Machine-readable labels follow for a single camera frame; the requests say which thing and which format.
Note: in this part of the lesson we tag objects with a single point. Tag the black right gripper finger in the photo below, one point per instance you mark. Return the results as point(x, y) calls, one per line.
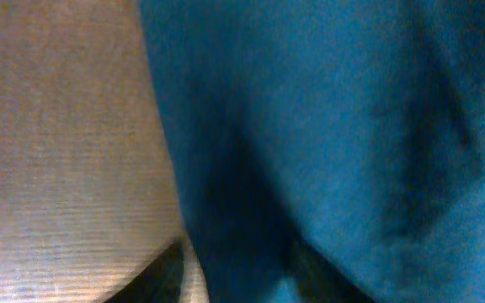
point(159, 282)

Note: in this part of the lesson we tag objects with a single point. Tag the dark blue shorts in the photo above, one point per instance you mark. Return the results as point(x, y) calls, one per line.
point(326, 151)

